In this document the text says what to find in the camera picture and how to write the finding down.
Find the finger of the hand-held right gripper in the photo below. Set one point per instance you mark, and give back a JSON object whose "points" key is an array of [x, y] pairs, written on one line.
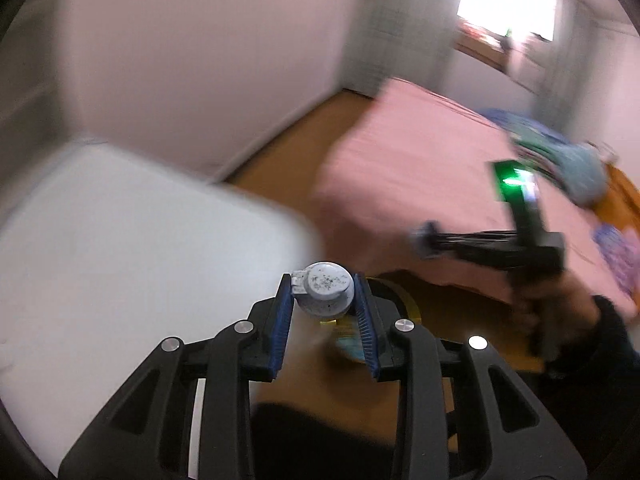
{"points": [[465, 251], [465, 236]]}

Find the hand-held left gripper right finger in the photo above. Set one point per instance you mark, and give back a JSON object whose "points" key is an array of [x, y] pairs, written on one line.
{"points": [[367, 330]]}

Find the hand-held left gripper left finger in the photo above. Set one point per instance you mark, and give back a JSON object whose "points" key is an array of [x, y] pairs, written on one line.
{"points": [[280, 330]]}

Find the grey flip-cap bottle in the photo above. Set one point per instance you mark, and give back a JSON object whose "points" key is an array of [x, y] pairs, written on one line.
{"points": [[325, 287]]}

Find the person's right forearm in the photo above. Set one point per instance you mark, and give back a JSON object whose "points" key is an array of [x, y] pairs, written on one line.
{"points": [[610, 380]]}

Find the person's right hand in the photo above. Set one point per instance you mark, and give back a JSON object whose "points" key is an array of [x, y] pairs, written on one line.
{"points": [[575, 305]]}

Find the pink bed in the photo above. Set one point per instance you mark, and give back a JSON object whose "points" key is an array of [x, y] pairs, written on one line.
{"points": [[425, 175]]}

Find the blue clothes pile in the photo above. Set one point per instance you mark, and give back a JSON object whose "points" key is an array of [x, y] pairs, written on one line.
{"points": [[570, 160]]}

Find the purple patterned cloth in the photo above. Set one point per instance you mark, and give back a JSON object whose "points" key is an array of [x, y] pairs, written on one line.
{"points": [[620, 260]]}

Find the orange cloth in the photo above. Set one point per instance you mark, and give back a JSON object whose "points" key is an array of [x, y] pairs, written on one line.
{"points": [[622, 200]]}

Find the grey checked curtain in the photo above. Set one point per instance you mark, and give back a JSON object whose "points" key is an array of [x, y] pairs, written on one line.
{"points": [[567, 55], [400, 25]]}

